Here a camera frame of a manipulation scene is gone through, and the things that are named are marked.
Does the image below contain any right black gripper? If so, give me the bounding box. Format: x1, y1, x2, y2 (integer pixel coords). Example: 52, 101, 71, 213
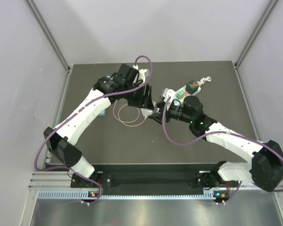
149, 100, 193, 125

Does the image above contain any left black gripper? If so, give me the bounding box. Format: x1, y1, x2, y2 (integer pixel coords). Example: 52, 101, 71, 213
123, 83, 153, 111

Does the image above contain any light green plug adapter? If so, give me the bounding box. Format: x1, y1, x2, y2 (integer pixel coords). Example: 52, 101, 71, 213
176, 89, 185, 99

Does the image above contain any white multicolour power strip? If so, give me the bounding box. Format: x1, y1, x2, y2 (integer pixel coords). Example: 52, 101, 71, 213
174, 80, 201, 106

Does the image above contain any dark green plug adapter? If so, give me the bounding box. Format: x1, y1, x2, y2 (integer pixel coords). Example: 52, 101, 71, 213
185, 80, 199, 94

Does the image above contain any pink usb cable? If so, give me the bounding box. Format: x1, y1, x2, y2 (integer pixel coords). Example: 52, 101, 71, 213
112, 100, 149, 128

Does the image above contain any small white plug adapter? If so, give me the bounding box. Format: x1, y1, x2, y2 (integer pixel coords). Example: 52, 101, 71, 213
140, 108, 158, 118

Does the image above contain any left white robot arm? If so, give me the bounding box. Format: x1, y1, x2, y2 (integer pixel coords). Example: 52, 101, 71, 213
42, 64, 155, 187

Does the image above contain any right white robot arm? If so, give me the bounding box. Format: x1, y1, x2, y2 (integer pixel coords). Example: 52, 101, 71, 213
149, 96, 283, 192

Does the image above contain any light blue power strip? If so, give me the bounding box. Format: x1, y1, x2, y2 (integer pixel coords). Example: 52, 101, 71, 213
99, 110, 106, 116

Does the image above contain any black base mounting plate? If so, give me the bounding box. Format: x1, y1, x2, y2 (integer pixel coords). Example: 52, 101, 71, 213
71, 161, 226, 189

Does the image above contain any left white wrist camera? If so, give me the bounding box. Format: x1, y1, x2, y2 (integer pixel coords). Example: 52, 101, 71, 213
133, 65, 150, 82

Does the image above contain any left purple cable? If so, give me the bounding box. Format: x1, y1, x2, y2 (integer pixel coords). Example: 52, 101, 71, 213
34, 55, 153, 203

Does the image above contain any slotted cable duct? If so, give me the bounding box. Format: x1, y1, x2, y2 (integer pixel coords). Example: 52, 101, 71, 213
37, 189, 229, 200

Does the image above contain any left aluminium frame post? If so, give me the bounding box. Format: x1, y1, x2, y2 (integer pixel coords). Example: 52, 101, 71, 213
25, 0, 73, 73

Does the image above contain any aluminium frame post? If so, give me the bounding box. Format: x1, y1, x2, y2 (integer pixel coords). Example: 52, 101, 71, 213
25, 0, 73, 73
233, 0, 280, 69

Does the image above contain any right aluminium frame post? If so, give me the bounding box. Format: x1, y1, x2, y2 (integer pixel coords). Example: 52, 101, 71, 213
233, 0, 280, 69

